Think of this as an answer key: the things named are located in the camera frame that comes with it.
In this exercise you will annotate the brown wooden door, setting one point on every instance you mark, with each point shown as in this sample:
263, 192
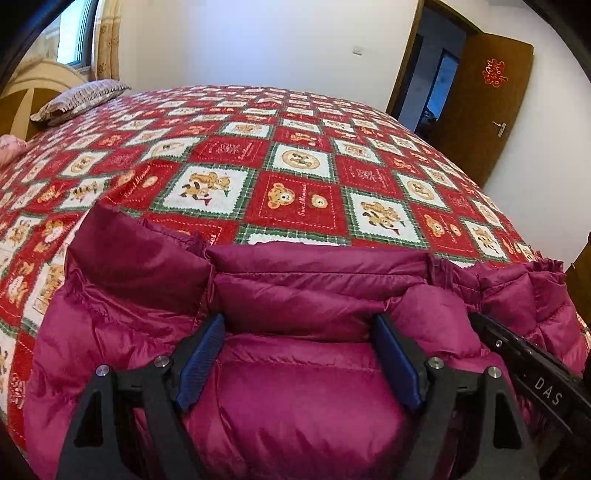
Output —
475, 134

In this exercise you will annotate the striped pillow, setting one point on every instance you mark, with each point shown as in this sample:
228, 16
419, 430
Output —
78, 101

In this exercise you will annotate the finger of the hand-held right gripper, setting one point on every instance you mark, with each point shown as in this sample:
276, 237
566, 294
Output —
496, 339

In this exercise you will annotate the red paper door decoration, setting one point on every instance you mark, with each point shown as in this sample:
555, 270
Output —
493, 71

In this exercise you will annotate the window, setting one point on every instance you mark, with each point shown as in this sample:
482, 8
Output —
81, 32

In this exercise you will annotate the wooden cabinet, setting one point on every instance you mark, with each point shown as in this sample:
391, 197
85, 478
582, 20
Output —
581, 277

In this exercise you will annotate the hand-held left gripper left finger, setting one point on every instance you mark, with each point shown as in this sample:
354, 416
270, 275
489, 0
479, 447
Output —
201, 364

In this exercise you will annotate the pink folded blanket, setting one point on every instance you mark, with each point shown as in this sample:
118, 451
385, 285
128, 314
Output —
10, 150

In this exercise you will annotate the narrow beige floral curtain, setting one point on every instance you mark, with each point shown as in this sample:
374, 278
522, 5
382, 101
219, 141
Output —
108, 41

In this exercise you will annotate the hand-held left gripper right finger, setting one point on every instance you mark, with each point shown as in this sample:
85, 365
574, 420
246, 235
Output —
397, 364

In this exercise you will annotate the red bear-print bedspread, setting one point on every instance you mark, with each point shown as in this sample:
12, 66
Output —
300, 194

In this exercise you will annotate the magenta puffer jacket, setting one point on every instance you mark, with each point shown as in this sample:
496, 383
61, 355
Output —
300, 406

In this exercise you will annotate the brown door frame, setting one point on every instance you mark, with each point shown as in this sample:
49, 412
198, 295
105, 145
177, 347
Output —
401, 69

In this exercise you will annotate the beige wooden headboard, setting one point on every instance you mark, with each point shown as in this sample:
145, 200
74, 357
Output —
23, 99

